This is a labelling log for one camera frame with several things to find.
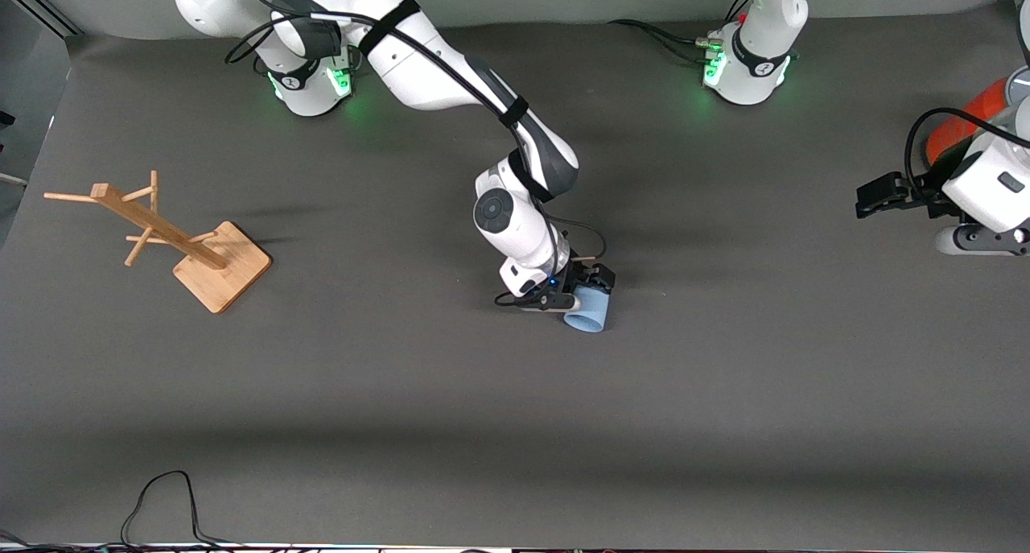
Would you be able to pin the aluminium frame rail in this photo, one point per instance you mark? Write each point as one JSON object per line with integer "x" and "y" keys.
{"x": 1020, "y": 4}
{"x": 48, "y": 10}

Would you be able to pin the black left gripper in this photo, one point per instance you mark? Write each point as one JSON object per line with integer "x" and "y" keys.
{"x": 925, "y": 192}

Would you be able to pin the light blue cup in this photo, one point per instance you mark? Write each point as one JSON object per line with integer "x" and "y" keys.
{"x": 587, "y": 315}

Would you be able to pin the wooden mug tree stand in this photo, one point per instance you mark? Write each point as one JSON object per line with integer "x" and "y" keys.
{"x": 221, "y": 271}

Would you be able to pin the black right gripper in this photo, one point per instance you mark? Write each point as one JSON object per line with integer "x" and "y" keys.
{"x": 581, "y": 277}

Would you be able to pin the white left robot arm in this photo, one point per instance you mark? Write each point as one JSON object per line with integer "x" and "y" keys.
{"x": 760, "y": 62}

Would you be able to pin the orange cylindrical can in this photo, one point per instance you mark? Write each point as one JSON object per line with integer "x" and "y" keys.
{"x": 953, "y": 134}

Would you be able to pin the dark grey table mat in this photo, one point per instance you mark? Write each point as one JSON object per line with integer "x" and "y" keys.
{"x": 515, "y": 416}

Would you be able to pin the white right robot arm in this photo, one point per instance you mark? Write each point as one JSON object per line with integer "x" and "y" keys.
{"x": 426, "y": 62}

